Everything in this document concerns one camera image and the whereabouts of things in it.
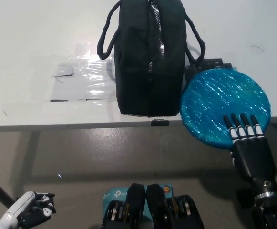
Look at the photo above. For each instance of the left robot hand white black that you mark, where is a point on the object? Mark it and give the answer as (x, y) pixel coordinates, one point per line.
(23, 204)

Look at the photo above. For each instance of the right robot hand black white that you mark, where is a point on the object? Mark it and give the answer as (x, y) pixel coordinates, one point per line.
(252, 157)

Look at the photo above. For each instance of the blue plastic-wrapped plate stack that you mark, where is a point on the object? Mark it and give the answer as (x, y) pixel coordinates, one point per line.
(212, 100)

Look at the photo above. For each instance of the teal tp-link box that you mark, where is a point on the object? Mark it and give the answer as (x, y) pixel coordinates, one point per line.
(113, 194)

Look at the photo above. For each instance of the small black tape strip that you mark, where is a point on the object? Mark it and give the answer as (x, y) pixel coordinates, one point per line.
(161, 122)

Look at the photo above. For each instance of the large black tape patch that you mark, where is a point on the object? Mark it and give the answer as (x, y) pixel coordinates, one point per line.
(212, 62)

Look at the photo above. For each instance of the thin black thread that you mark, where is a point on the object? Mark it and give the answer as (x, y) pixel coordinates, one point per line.
(256, 47)

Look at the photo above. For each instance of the grey tape piece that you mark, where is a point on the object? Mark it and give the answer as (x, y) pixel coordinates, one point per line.
(62, 70)

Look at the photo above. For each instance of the clear glossy tape sheet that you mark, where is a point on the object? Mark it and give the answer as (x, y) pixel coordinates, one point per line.
(93, 81)

